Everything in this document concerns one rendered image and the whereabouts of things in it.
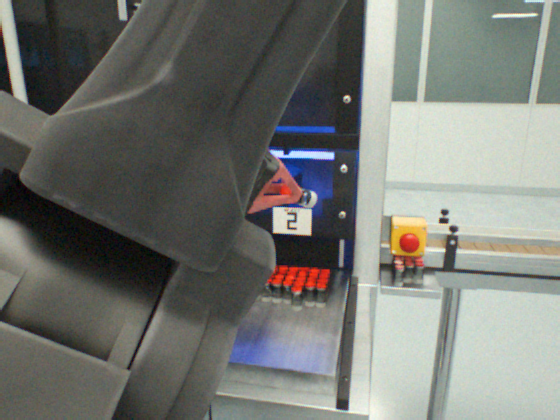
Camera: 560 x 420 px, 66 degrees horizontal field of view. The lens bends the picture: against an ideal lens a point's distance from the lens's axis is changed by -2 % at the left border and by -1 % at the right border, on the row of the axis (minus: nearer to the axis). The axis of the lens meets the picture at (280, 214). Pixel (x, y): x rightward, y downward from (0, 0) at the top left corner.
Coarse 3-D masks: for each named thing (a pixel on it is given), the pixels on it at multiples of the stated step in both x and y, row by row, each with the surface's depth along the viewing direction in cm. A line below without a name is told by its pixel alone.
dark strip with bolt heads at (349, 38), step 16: (352, 0) 82; (352, 16) 82; (352, 32) 83; (352, 48) 84; (352, 64) 85; (352, 80) 86; (336, 96) 87; (352, 96) 87; (336, 112) 88; (352, 112) 88; (336, 128) 89; (352, 128) 88
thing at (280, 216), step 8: (280, 208) 96; (288, 208) 96; (296, 208) 95; (280, 216) 96; (288, 216) 96; (304, 216) 95; (280, 224) 97; (296, 224) 96; (304, 224) 96; (280, 232) 98; (288, 232) 97; (296, 232) 97; (304, 232) 96
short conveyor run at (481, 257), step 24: (384, 240) 110; (432, 240) 110; (456, 240) 100; (480, 240) 103; (504, 240) 102; (528, 240) 100; (552, 240) 99; (384, 264) 107; (432, 264) 104; (456, 264) 103; (480, 264) 102; (504, 264) 101; (528, 264) 100; (552, 264) 99; (480, 288) 103; (504, 288) 102; (528, 288) 101; (552, 288) 100
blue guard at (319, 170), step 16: (288, 160) 93; (304, 160) 92; (320, 160) 91; (336, 160) 91; (352, 160) 90; (304, 176) 93; (320, 176) 92; (336, 176) 92; (352, 176) 91; (320, 192) 93; (336, 192) 93; (352, 192) 92; (272, 208) 96; (304, 208) 95; (320, 208) 94; (336, 208) 94; (352, 208) 93; (256, 224) 98; (272, 224) 98; (320, 224) 95; (336, 224) 95; (352, 224) 94
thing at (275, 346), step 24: (336, 288) 95; (264, 312) 86; (288, 312) 86; (312, 312) 86; (336, 312) 86; (240, 336) 78; (264, 336) 78; (288, 336) 78; (312, 336) 78; (336, 336) 78; (240, 360) 71; (264, 360) 71; (288, 360) 71; (312, 360) 71; (336, 360) 66; (264, 384) 65; (288, 384) 64; (312, 384) 63
